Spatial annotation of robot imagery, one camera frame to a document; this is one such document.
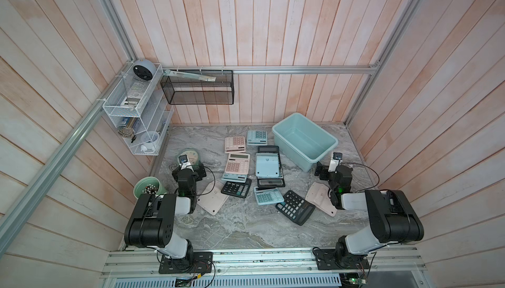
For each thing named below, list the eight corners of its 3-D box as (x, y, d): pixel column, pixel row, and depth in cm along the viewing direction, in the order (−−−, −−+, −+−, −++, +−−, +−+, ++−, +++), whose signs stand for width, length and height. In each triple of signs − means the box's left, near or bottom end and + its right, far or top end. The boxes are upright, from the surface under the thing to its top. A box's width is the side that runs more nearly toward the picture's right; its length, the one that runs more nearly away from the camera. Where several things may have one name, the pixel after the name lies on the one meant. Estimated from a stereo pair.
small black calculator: (222, 196, 92) (221, 190, 87) (229, 179, 98) (228, 173, 93) (245, 203, 90) (245, 197, 85) (251, 185, 96) (251, 179, 91)
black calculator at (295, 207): (275, 207, 88) (276, 205, 86) (288, 190, 94) (289, 187, 92) (301, 227, 83) (303, 226, 81) (313, 207, 88) (315, 205, 86)
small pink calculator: (224, 152, 109) (223, 149, 107) (225, 139, 116) (225, 136, 113) (245, 152, 109) (245, 149, 107) (245, 139, 116) (245, 136, 113)
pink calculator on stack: (225, 177, 98) (224, 173, 95) (226, 157, 106) (226, 153, 103) (250, 177, 98) (250, 173, 95) (250, 157, 106) (250, 153, 103)
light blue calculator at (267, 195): (258, 211, 88) (259, 205, 82) (253, 189, 94) (253, 183, 89) (281, 206, 89) (283, 200, 84) (275, 185, 96) (276, 178, 90)
